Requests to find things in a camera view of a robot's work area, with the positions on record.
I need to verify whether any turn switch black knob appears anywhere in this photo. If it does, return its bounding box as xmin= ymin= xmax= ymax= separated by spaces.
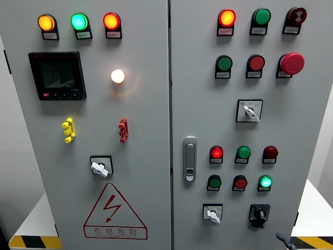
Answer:
xmin=248 ymin=204 xmax=271 ymax=229

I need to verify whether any black yellow striped tape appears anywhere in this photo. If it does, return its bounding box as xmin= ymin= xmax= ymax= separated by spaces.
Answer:
xmin=290 ymin=236 xmax=333 ymax=250
xmin=9 ymin=235 xmax=63 ymax=250

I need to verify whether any small green round lamp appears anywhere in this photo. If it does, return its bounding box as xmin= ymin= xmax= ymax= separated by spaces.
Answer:
xmin=257 ymin=174 xmax=273 ymax=189
xmin=235 ymin=145 xmax=251 ymax=159

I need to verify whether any small red push button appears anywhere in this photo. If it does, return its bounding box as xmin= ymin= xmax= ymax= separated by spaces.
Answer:
xmin=232 ymin=174 xmax=248 ymax=190

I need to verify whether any small red round lamp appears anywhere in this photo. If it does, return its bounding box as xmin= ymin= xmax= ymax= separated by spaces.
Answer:
xmin=209 ymin=145 xmax=224 ymax=159
xmin=262 ymin=145 xmax=279 ymax=159

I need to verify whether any small green push button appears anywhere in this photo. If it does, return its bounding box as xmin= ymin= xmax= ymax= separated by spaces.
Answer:
xmin=207 ymin=174 xmax=222 ymax=189

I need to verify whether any silver door lock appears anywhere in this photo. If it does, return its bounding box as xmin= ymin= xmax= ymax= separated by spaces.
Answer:
xmin=183 ymin=136 xmax=198 ymax=182

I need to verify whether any grey cabinet door with lock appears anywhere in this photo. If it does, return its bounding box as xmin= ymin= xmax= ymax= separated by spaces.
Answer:
xmin=170 ymin=0 xmax=333 ymax=250

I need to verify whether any red warning triangle sticker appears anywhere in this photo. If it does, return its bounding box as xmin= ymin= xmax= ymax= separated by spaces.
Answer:
xmin=83 ymin=182 xmax=149 ymax=241

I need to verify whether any large red stop button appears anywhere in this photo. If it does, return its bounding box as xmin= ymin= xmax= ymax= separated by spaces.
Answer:
xmin=277 ymin=52 xmax=305 ymax=76

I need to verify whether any large red push button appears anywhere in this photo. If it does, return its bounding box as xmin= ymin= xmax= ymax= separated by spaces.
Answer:
xmin=246 ymin=54 xmax=266 ymax=72

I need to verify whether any grey cabinet door with display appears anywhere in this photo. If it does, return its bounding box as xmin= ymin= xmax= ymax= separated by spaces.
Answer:
xmin=0 ymin=0 xmax=172 ymax=250

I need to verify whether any large green push button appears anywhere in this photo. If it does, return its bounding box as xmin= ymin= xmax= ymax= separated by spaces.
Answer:
xmin=215 ymin=54 xmax=234 ymax=72

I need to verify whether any dark red buzzer lamp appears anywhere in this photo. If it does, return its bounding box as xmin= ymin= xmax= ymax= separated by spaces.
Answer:
xmin=285 ymin=6 xmax=308 ymax=27

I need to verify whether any large green round lamp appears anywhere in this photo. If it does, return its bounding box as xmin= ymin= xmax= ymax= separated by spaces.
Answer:
xmin=70 ymin=12 xmax=91 ymax=32
xmin=251 ymin=7 xmax=272 ymax=27

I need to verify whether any large red round lamp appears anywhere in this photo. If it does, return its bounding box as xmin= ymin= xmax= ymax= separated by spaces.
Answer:
xmin=217 ymin=8 xmax=237 ymax=28
xmin=102 ymin=11 xmax=121 ymax=31

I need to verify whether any white round lamp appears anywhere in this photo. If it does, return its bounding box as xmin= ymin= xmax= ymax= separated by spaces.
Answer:
xmin=110 ymin=69 xmax=125 ymax=84

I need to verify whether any black digital display meter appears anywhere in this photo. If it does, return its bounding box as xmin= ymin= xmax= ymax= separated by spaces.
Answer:
xmin=28 ymin=51 xmax=87 ymax=101

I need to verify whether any large yellow round lamp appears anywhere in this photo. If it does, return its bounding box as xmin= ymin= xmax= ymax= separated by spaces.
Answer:
xmin=37 ymin=14 xmax=58 ymax=33

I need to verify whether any turn switch small white handle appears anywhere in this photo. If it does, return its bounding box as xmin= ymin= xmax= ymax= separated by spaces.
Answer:
xmin=202 ymin=203 xmax=224 ymax=225

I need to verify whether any turn switch long white handle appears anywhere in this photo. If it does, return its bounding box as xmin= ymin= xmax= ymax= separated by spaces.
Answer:
xmin=235 ymin=98 xmax=264 ymax=123

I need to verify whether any small red handle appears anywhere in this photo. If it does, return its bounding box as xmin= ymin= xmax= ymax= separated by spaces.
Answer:
xmin=118 ymin=117 xmax=129 ymax=143

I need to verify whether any turn switch wide white handle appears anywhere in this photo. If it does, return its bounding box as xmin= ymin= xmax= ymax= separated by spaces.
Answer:
xmin=89 ymin=155 xmax=114 ymax=179

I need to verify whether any small yellow handle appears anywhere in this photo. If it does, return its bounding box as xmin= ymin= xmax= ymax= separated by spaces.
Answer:
xmin=61 ymin=117 xmax=76 ymax=144

